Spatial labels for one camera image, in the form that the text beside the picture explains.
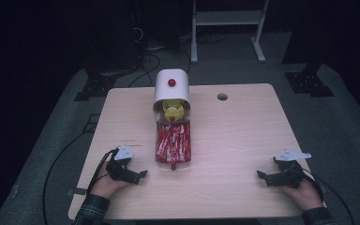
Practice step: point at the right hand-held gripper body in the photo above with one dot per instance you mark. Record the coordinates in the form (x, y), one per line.
(289, 170)

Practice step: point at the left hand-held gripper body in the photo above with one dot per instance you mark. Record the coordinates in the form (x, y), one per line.
(120, 165)

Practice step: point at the person's left hand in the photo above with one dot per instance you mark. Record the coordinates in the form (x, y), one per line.
(107, 184)

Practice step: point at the person's right hand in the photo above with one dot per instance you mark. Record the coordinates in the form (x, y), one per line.
(307, 195)

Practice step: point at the pile of red snack packets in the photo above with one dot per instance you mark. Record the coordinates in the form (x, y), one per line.
(173, 143)

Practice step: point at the grey tape strip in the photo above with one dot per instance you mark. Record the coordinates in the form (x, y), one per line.
(76, 191)

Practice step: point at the yellow toy figure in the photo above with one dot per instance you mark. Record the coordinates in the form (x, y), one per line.
(172, 112)

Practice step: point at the black stand base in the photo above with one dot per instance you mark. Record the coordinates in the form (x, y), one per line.
(95, 87)
(307, 82)

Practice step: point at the white domed lid red knob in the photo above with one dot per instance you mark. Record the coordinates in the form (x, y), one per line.
(172, 90)

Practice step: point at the white metal stand frame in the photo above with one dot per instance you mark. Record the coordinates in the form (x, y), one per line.
(228, 17)

